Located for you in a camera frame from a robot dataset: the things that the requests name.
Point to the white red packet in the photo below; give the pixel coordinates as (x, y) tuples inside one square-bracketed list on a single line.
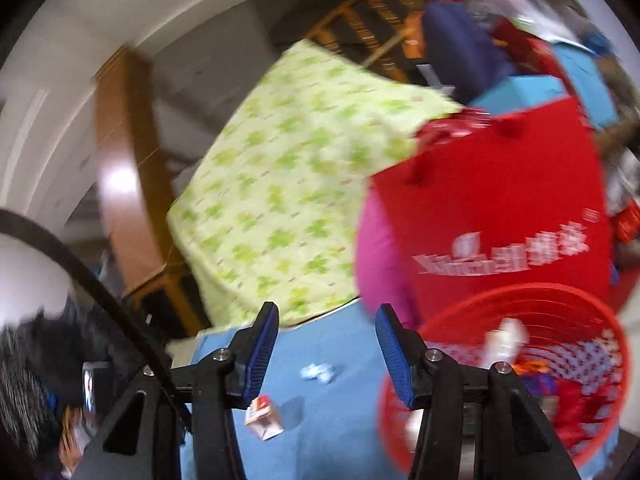
[(505, 342)]

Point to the crumpled white paper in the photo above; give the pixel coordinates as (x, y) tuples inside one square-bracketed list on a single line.
[(317, 373)]

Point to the pink pillow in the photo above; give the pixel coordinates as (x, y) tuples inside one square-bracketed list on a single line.
[(380, 270)]

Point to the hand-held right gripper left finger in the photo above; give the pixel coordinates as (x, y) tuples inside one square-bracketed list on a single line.
[(260, 355)]

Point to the red paper bag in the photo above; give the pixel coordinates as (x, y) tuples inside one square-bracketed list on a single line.
[(500, 200)]

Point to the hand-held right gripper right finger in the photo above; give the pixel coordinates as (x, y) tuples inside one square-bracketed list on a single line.
[(395, 365)]

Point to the navy blue bag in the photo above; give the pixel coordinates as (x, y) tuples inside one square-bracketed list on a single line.
[(460, 50)]

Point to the light blue box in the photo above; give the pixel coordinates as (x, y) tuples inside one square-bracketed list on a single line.
[(520, 92)]

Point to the green floral quilt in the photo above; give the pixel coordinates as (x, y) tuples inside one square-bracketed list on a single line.
[(280, 185)]

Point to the orange wrapper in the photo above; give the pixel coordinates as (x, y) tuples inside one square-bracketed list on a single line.
[(531, 366)]

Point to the blue bed sheet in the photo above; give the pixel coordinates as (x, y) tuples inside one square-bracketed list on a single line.
[(330, 440)]

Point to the wooden slatted frame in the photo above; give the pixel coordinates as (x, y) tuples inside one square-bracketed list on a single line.
[(370, 15)]

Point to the white red cigarette box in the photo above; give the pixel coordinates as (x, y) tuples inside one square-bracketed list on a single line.
[(264, 417)]

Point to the red plastic basket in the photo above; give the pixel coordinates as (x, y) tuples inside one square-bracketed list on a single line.
[(590, 305)]

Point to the red patterned wrapped bundle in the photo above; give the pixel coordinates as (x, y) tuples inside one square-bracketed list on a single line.
[(450, 130)]

